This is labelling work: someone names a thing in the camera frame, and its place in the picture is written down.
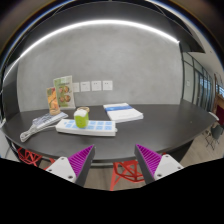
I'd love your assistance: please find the white wall socket left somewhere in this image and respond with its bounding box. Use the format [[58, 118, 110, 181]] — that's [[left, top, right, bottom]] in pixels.
[[73, 82, 80, 93]]

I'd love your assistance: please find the glass partition frame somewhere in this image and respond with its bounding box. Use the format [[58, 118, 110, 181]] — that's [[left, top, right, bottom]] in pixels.
[[182, 52, 213, 111]]

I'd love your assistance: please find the white power strip cable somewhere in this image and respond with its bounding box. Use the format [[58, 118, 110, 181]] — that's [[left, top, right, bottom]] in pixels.
[[19, 123, 57, 143]]

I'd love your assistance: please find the wooden tape roll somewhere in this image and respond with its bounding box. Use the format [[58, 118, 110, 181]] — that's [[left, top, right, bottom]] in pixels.
[[77, 106, 90, 113]]

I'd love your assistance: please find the red chair left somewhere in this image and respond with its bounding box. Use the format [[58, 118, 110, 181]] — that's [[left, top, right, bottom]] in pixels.
[[16, 146, 56, 171]]

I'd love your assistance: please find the white wall socket right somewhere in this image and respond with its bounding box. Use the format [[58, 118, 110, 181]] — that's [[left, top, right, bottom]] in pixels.
[[103, 80, 113, 90]]

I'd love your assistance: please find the curved ceiling light strip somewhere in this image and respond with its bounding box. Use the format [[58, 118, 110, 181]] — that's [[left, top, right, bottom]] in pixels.
[[3, 19, 180, 82]]

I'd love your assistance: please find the green white charger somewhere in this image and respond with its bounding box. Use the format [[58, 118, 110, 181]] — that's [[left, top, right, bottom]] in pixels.
[[74, 110, 89, 128]]

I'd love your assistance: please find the red chair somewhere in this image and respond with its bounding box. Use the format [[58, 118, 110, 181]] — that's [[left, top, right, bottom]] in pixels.
[[110, 160, 144, 191], [16, 146, 56, 171]]

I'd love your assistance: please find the orange menu card stand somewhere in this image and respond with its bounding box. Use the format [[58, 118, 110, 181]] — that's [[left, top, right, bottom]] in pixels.
[[47, 87, 60, 115]]

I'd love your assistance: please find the white wall socket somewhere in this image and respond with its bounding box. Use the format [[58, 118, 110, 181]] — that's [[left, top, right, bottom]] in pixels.
[[91, 81, 102, 91], [73, 82, 80, 93], [80, 81, 90, 92], [103, 80, 113, 90]]

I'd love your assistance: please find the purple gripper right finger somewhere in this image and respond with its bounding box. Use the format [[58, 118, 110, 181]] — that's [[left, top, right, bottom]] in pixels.
[[135, 144, 183, 184]]

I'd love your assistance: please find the black chair background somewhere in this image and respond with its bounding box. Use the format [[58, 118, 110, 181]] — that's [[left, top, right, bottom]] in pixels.
[[206, 125, 224, 149]]

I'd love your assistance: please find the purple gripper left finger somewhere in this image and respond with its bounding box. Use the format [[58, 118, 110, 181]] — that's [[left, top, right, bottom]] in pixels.
[[46, 145, 95, 186]]

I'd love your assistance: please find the red chair centre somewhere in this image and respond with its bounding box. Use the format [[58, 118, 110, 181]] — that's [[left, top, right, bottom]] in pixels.
[[110, 160, 144, 191]]

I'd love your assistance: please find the grey magazine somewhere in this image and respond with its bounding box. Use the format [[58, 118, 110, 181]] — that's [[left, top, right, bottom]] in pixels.
[[32, 112, 68, 129]]

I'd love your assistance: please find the white blue book stack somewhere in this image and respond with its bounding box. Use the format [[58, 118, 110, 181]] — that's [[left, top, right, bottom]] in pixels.
[[104, 103, 144, 123]]

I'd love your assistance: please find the green menu card stand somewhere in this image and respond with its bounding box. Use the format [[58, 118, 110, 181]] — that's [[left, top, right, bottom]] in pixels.
[[53, 76, 75, 109]]

